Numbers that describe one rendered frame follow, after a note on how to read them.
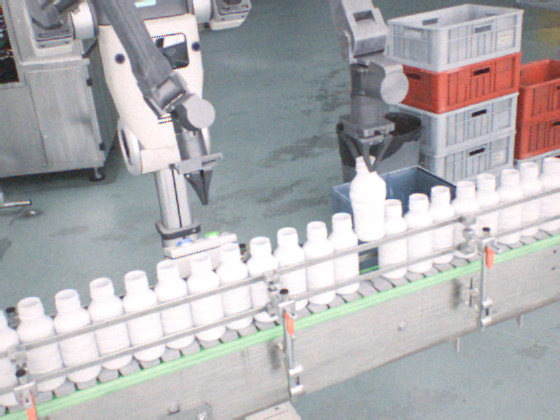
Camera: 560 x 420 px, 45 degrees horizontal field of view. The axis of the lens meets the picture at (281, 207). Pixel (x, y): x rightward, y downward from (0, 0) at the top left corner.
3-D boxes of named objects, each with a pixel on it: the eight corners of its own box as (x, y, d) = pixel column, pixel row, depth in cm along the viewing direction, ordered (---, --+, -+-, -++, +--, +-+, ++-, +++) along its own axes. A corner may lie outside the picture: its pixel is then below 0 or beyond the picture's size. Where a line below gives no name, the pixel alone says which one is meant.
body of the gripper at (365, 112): (366, 119, 134) (365, 82, 131) (395, 132, 126) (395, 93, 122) (337, 125, 132) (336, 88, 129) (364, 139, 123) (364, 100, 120)
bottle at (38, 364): (37, 373, 123) (15, 295, 116) (71, 369, 123) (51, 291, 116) (28, 395, 117) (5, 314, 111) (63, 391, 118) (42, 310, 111)
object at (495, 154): (435, 194, 369) (436, 156, 359) (387, 173, 401) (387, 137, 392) (515, 166, 395) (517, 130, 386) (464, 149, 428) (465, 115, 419)
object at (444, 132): (437, 156, 359) (438, 115, 350) (387, 138, 391) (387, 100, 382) (517, 130, 386) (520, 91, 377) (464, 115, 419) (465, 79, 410)
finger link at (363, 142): (374, 161, 136) (373, 115, 132) (393, 172, 130) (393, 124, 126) (344, 168, 133) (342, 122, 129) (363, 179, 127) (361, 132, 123)
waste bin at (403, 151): (366, 261, 353) (363, 144, 326) (326, 228, 391) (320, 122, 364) (439, 239, 368) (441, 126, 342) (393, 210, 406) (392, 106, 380)
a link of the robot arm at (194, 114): (171, 72, 141) (140, 97, 138) (189, 60, 130) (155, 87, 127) (207, 118, 144) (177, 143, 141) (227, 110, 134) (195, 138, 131)
